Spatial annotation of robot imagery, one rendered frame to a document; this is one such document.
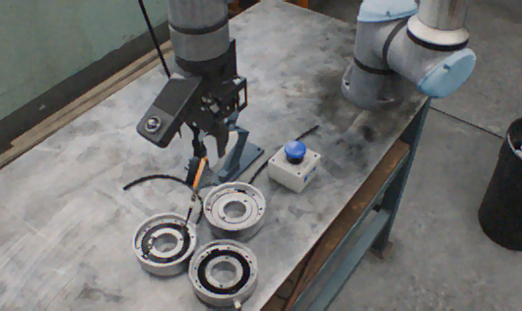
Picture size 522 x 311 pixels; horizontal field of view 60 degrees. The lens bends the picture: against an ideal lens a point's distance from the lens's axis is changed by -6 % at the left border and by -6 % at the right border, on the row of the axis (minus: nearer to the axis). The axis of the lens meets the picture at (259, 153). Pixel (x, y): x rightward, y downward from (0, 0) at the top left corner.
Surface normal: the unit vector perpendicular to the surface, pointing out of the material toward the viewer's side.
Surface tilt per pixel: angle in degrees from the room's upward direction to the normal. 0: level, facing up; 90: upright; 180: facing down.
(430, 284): 0
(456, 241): 0
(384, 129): 0
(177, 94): 29
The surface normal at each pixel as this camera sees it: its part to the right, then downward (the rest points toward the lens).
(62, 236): 0.00, -0.71
